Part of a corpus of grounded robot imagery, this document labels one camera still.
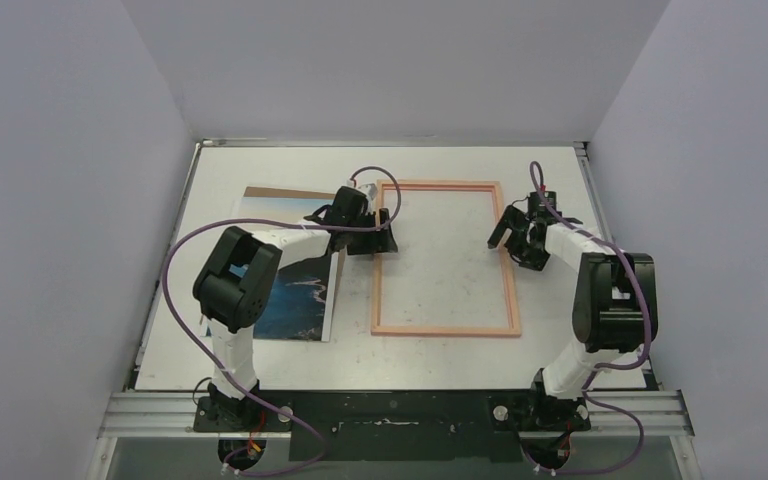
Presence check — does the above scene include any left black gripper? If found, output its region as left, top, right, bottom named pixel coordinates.
left=347, top=211, right=396, bottom=258

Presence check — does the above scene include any pink wooden picture frame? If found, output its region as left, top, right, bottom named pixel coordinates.
left=371, top=180, right=521, bottom=338

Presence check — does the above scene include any seascape photo print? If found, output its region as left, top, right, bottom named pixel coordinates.
left=232, top=196, right=345, bottom=342

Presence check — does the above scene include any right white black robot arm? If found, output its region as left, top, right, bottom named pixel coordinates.
left=487, top=191, right=658, bottom=431

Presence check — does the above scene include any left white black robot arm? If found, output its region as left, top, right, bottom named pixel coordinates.
left=193, top=183, right=398, bottom=431

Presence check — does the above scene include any brown cardboard backing board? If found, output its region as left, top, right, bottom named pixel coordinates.
left=243, top=186, right=335, bottom=202

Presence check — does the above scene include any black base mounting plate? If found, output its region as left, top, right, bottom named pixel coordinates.
left=192, top=389, right=591, bottom=463

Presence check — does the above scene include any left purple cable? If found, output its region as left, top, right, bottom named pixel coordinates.
left=160, top=165, right=404, bottom=478

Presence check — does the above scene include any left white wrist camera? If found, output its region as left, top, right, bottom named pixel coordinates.
left=357, top=183, right=379, bottom=205

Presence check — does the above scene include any aluminium front rail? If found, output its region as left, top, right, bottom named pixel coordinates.
left=98, top=390, right=694, bottom=438

